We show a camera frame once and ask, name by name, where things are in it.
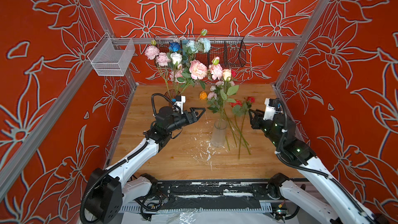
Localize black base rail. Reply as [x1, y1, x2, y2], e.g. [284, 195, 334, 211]
[129, 178, 296, 211]

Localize blue rose stem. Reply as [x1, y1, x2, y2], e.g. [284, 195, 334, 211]
[169, 42, 181, 52]

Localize white green flower stem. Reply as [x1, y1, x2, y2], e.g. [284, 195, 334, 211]
[182, 29, 211, 65]

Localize small pink flower bunch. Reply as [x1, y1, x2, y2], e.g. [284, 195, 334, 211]
[207, 81, 251, 154]

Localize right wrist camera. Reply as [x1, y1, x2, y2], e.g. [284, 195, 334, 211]
[263, 98, 282, 120]

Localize pink rose bunch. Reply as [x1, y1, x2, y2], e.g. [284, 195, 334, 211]
[180, 57, 223, 94]

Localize white pink rose stem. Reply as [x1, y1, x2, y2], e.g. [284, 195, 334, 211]
[219, 69, 239, 121]

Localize clear glass vase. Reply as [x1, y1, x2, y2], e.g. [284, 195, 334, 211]
[210, 119, 227, 147]

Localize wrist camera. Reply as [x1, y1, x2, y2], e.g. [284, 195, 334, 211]
[263, 98, 282, 120]
[172, 95, 186, 114]

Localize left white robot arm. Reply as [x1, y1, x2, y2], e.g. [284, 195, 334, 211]
[79, 93, 206, 224]

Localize black wire wall basket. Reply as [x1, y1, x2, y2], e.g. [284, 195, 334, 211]
[153, 34, 247, 68]

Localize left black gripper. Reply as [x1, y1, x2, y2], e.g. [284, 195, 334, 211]
[166, 108, 204, 134]

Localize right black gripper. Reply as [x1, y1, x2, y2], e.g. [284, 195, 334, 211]
[248, 107, 285, 148]

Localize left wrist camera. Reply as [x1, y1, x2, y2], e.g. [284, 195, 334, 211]
[172, 95, 186, 114]

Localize orange flower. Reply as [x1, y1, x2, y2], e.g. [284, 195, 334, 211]
[199, 91, 207, 100]

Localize dark smoked glass vase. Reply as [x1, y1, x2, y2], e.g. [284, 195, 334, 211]
[164, 89, 181, 106]

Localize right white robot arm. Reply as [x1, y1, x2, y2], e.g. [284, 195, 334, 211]
[248, 98, 389, 224]

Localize pink peony stem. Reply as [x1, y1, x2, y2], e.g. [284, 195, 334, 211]
[145, 40, 172, 98]

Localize clear acrylic wall bin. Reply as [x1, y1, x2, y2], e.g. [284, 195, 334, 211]
[88, 35, 135, 77]

